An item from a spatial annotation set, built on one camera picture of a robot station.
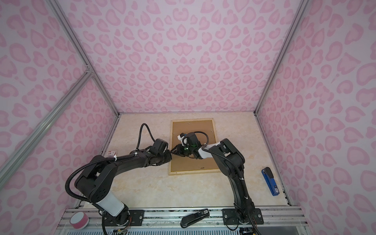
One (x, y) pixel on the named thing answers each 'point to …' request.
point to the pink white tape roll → (79, 220)
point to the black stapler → (194, 217)
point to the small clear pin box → (111, 153)
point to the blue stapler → (270, 181)
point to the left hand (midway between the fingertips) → (173, 155)
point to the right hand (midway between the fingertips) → (172, 151)
